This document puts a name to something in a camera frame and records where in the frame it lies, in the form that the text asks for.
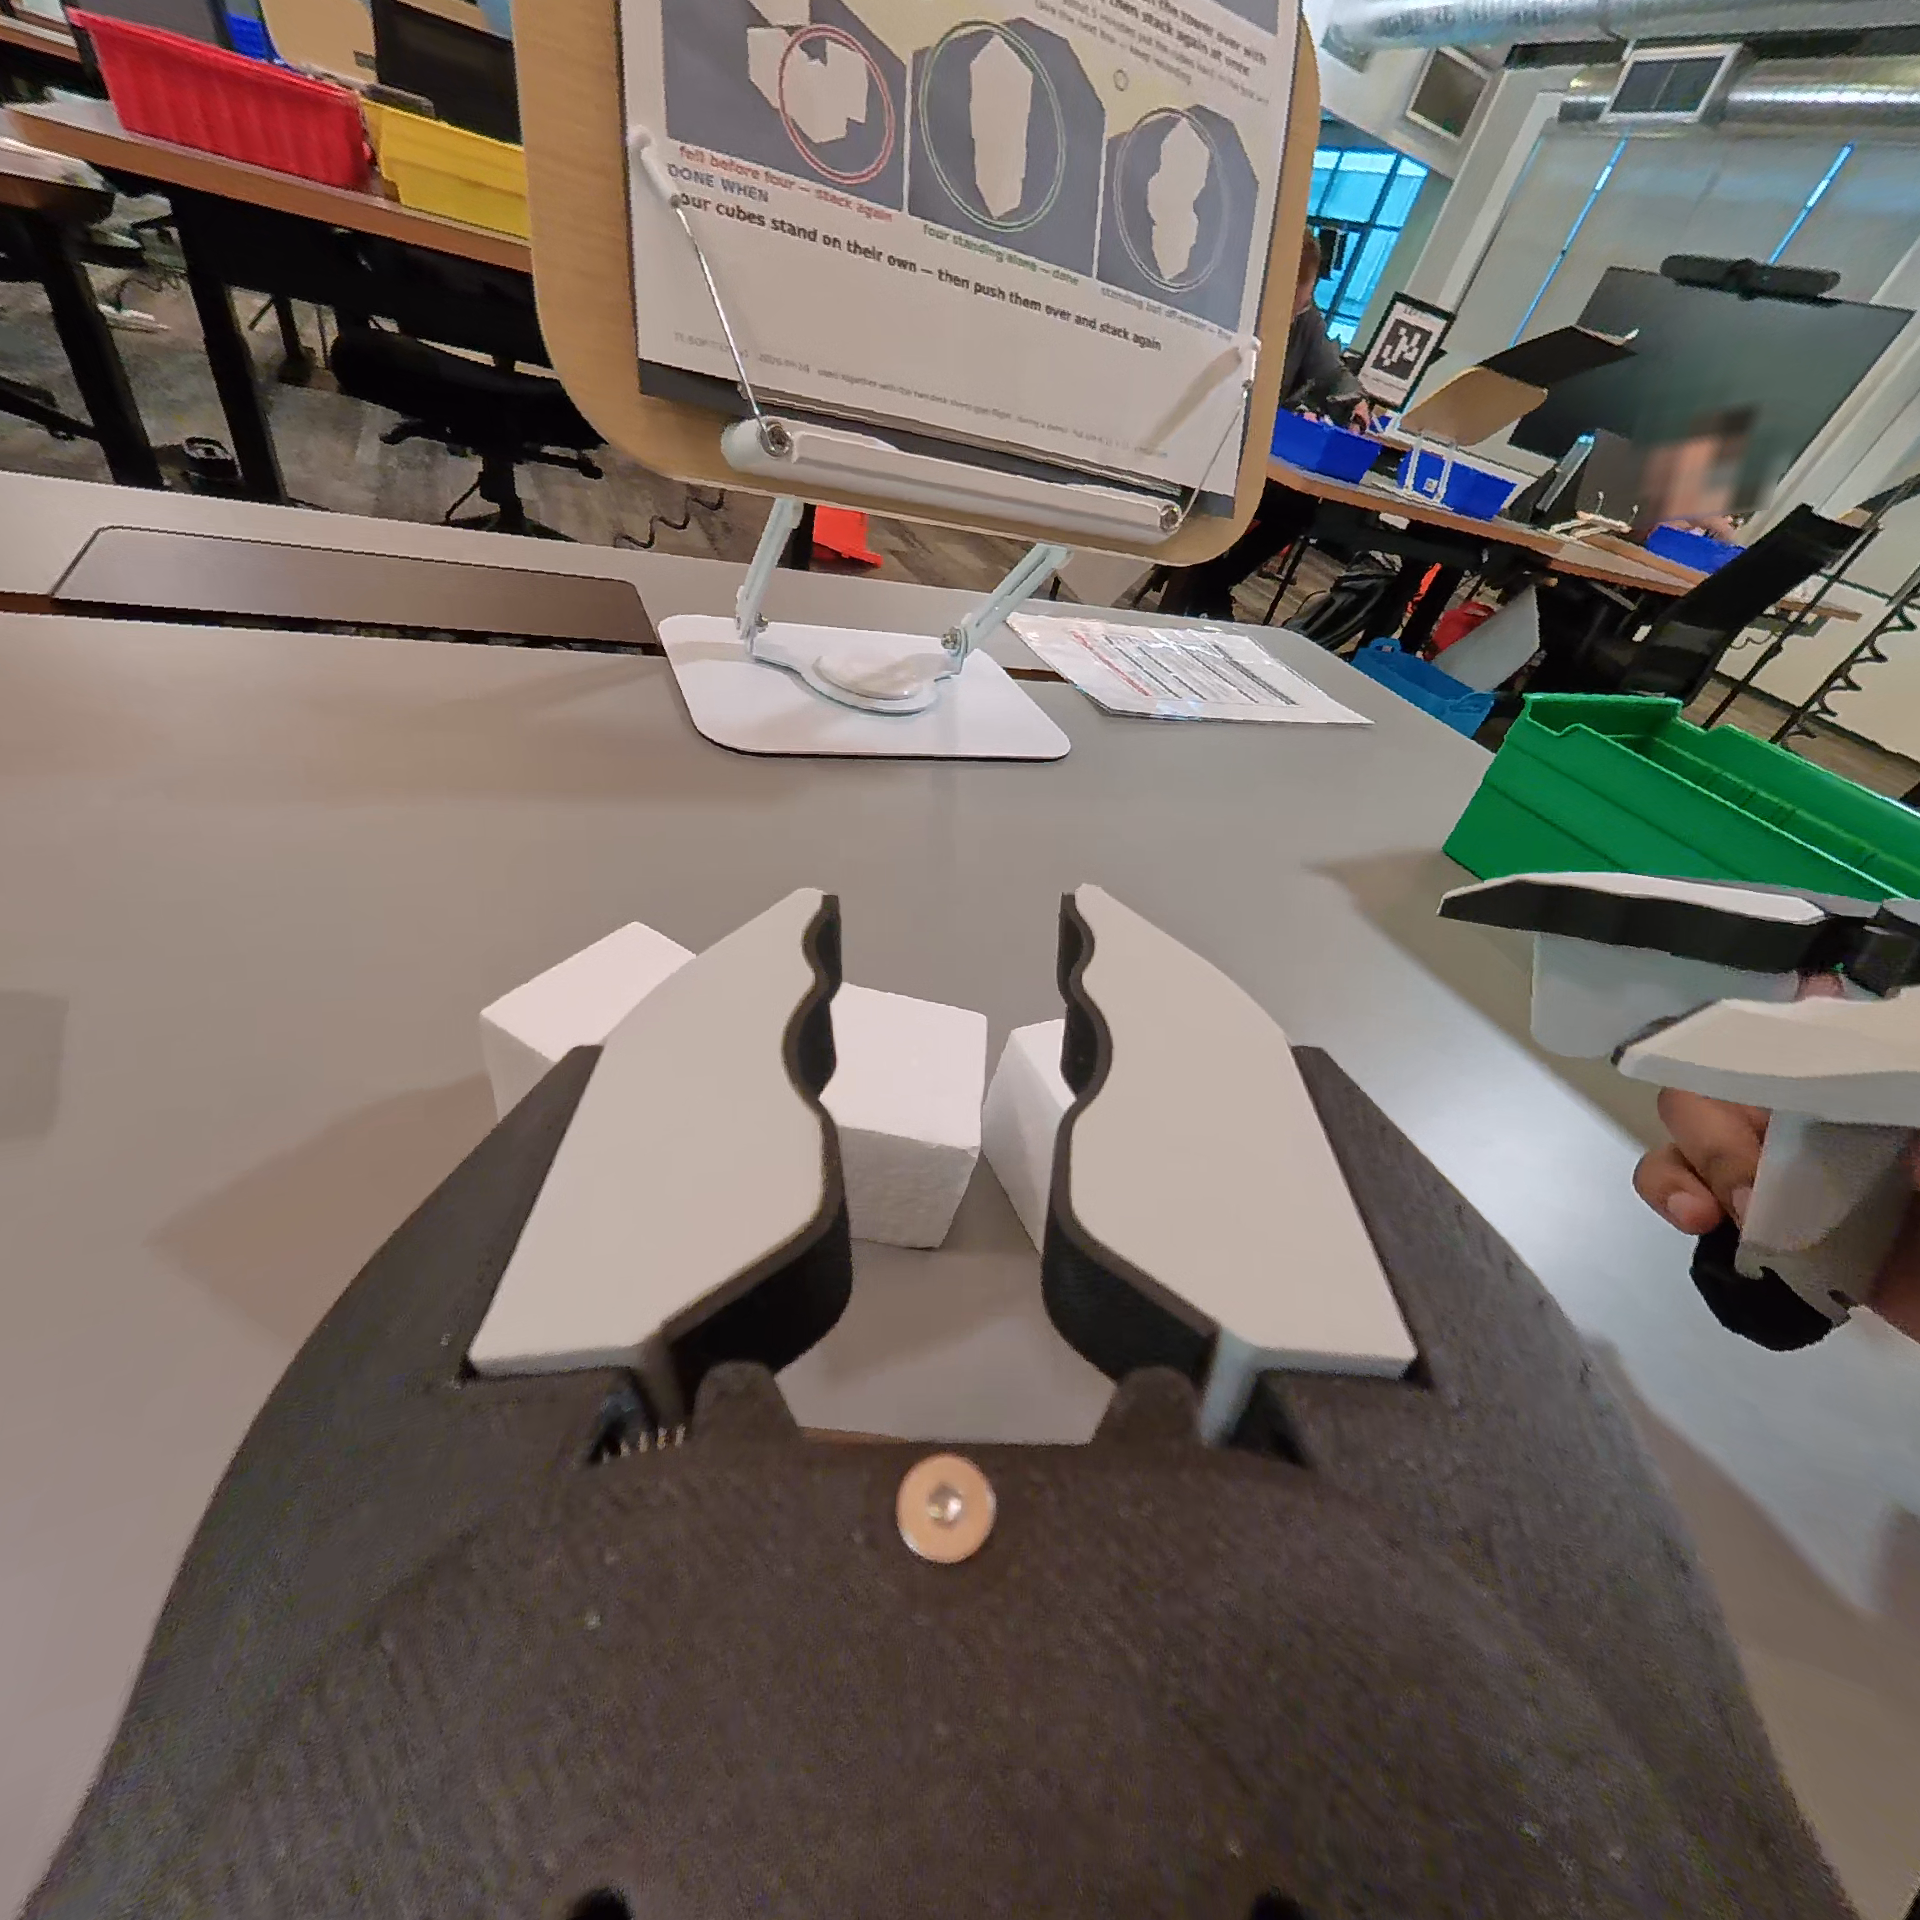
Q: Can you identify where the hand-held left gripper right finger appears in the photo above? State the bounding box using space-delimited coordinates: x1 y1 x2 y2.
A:
1042 881 1423 1450

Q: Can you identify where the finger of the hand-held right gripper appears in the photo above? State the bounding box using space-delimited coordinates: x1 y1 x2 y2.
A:
1612 987 1920 1129
1436 873 1886 977

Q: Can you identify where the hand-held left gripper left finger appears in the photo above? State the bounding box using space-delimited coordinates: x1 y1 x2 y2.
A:
465 885 858 1396

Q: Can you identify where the white foam cube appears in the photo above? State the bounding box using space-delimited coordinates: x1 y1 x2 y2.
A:
480 922 703 1126
816 983 993 1251
984 1019 1086 1257
1530 932 1802 1061

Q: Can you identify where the green plastic bin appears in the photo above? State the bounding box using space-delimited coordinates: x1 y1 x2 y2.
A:
1442 690 1920 906

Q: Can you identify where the white foam board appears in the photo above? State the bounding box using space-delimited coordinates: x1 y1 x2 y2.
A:
1425 591 1540 700

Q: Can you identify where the person's right hand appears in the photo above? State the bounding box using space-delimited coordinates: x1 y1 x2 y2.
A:
1632 1092 1778 1243

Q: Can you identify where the black office chair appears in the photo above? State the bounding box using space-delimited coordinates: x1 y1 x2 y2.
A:
1592 508 1882 706
327 315 607 537

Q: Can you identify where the wooden desk with black legs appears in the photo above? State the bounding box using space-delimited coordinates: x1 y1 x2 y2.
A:
0 97 535 506
0 142 161 490
1267 457 1864 623

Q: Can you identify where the laminated paper sheet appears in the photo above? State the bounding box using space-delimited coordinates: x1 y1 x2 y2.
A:
1007 609 1374 730

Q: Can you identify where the black monitor screen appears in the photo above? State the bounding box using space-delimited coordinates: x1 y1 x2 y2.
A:
1507 268 1918 506

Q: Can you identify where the black webcam bar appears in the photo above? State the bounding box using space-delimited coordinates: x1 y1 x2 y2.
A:
1659 254 1839 300

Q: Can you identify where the black and white marker sign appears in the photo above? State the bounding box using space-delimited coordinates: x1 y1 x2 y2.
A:
1358 294 1457 411

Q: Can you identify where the ceiling air vent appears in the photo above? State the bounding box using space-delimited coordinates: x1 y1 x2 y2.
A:
1604 38 1754 125
1401 46 1490 139

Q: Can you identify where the instruction sheet on stand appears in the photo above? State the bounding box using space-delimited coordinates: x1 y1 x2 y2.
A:
511 0 1327 764

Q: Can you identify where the printed instruction sheet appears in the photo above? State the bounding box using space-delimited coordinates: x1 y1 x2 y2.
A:
618 0 1305 508

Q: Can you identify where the yellow plastic bin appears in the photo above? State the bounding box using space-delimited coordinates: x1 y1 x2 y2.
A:
360 97 534 243

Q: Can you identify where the red plastic bin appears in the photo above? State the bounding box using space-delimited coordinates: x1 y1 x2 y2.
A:
65 6 378 191

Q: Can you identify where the dark table cable flap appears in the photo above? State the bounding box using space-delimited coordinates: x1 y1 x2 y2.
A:
52 525 666 651

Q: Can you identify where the thin silver ventilation duct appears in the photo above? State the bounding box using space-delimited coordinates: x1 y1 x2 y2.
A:
1559 66 1920 139

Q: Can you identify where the wide silver ventilation duct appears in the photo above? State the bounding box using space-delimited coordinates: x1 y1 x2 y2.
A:
1316 0 1920 68

